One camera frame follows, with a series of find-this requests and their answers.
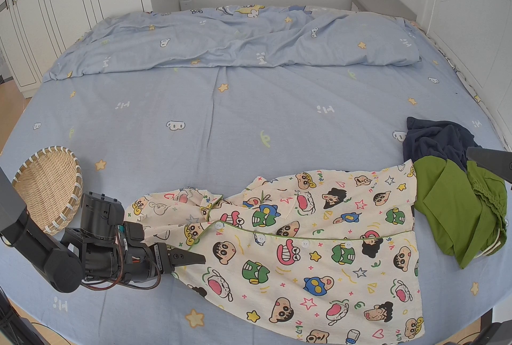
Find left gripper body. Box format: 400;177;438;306
118;241;174;283

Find white printed pyjama top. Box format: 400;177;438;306
123;159;425;345

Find round woven basket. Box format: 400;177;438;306
12;146;83;236

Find dark blue garment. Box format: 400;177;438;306
402;116;482;172

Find pale blue quilt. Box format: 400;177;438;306
42;3;422;84

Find white wardrobe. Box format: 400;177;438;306
0;0;153;98

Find green shorts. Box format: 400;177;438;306
413;155;509;270

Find grey bedside table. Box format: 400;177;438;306
348;0;417;22

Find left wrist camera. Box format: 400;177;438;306
120;221;145;247

